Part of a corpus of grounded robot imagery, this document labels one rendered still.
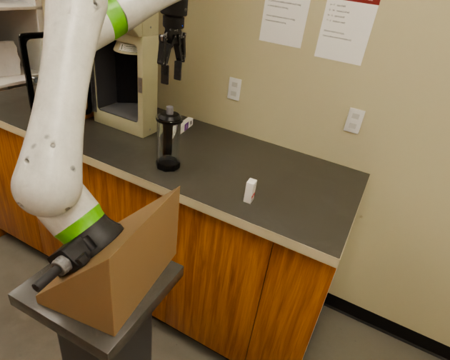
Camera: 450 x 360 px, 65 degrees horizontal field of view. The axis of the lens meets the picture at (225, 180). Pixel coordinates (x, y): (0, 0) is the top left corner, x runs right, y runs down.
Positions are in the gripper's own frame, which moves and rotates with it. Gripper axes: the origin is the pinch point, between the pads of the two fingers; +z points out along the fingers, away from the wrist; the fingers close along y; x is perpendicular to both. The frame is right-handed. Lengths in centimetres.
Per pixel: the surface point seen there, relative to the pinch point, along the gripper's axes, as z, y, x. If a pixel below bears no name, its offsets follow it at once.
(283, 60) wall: -2, -58, 24
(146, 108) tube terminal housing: 24.8, -17.7, -25.7
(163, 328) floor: 133, 9, 8
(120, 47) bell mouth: -0.3, -16.8, -40.1
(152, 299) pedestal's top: 39, 60, 39
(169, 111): 13.8, 1.5, 0.8
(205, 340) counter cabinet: 119, 12, 34
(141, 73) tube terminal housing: 8.2, -14.8, -26.3
